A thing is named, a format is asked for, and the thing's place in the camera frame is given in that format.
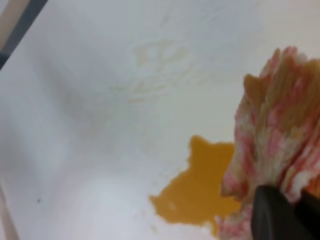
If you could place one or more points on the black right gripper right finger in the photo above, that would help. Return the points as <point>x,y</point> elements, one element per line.
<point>306,218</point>

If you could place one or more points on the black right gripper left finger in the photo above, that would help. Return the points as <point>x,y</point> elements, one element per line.
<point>272,215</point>

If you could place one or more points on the pink rag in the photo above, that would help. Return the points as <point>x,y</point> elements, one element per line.
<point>276,137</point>

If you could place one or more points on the large brown coffee puddle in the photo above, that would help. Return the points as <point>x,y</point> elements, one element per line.
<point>193,197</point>

